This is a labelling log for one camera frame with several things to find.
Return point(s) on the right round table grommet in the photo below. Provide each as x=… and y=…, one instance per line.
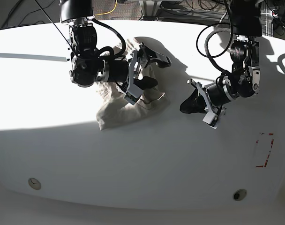
x=239, y=195

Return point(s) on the round table grommet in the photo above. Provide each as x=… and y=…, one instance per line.
x=34, y=184
x=239, y=195

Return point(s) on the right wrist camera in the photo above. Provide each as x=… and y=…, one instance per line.
x=133, y=97

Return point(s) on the left round table grommet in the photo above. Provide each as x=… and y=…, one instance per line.
x=34, y=184

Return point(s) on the red tape rectangle marking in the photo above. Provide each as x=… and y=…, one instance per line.
x=263, y=148

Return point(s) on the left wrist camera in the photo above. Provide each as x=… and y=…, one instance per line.
x=211, y=119

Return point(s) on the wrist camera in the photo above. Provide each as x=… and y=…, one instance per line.
x=133, y=97
x=211, y=119

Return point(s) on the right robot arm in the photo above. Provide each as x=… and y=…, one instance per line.
x=92, y=65

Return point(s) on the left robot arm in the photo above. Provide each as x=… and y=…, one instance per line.
x=243, y=80

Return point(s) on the aluminium frame with cables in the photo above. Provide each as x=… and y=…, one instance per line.
x=206, y=12

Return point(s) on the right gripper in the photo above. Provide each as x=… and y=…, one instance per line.
x=121, y=71

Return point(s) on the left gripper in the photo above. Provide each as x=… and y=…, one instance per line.
x=200, y=101

